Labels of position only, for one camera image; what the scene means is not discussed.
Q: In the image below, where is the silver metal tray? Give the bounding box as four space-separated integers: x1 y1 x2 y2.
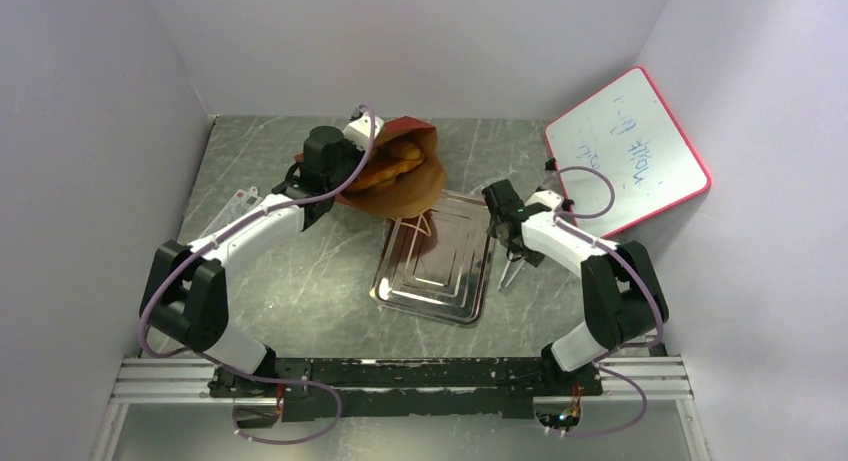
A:
369 190 493 326

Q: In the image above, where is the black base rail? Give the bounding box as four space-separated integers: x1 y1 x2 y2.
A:
208 357 603 422

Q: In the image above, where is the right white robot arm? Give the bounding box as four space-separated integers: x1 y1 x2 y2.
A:
482 180 669 395

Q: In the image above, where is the clear plastic packet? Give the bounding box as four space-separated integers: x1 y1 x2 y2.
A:
200 186 262 238

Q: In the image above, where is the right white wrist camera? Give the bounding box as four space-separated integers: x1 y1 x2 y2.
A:
525 190 565 212

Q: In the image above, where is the pink framed whiteboard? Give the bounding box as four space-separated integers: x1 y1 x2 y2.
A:
544 66 712 237

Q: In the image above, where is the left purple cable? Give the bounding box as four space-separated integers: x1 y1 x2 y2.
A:
137 103 379 446

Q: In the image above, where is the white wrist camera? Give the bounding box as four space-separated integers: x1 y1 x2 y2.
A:
342 114 384 150
525 190 565 212

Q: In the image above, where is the orange fake croissant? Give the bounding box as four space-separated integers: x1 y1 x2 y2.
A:
346 140 426 193

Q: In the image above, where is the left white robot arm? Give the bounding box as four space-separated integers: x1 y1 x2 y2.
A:
138 116 383 397

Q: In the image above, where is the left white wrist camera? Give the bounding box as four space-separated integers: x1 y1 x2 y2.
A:
342 114 384 150

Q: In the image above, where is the red paper bag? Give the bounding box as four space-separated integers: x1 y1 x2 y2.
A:
335 116 447 221

